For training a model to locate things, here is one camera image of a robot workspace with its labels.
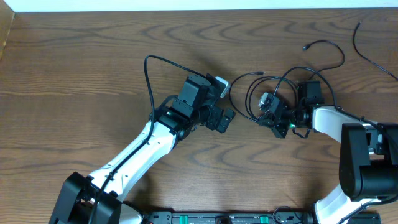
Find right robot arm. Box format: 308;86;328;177
257;81;397;223

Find black braided USB cable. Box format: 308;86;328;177
352;21;398;81

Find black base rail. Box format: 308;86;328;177
121;202;382;224

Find black smooth USB cable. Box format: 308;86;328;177
228;39;346;124

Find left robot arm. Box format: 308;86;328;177
49;74;235;223

